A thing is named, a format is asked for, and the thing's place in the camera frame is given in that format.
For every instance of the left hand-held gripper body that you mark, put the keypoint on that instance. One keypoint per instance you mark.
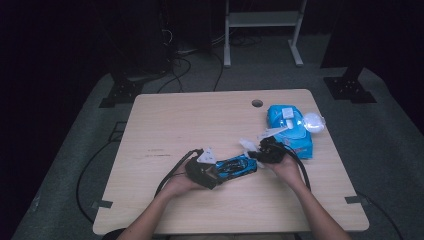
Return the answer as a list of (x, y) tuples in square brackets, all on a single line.
[(196, 171)]

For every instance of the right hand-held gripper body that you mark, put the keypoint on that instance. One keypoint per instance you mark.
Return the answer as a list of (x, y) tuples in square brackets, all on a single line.
[(273, 153)]

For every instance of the blue toy car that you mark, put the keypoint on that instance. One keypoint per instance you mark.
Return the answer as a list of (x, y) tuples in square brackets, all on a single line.
[(236, 166)]

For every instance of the blue wet wipes pack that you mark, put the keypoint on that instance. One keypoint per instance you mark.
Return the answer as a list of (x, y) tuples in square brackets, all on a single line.
[(300, 138)]

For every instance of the person's left hand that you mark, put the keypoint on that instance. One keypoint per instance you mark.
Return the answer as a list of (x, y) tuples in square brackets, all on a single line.
[(178, 186)]

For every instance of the person's right hand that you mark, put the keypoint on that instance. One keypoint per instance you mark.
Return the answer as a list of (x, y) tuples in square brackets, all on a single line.
[(288, 171)]

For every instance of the grey tape strip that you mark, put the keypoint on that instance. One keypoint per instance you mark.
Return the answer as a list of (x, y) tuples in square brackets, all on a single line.
[(356, 199), (101, 204)]

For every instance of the white metal stand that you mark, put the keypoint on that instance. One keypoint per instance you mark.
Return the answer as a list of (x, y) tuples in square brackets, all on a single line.
[(263, 18)]

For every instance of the dark equipment cabinet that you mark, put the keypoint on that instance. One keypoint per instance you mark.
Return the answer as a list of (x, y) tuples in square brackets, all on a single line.
[(143, 46)]

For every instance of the black stand base plate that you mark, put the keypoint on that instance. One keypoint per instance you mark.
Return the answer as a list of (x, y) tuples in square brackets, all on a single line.
[(348, 88), (121, 93)]

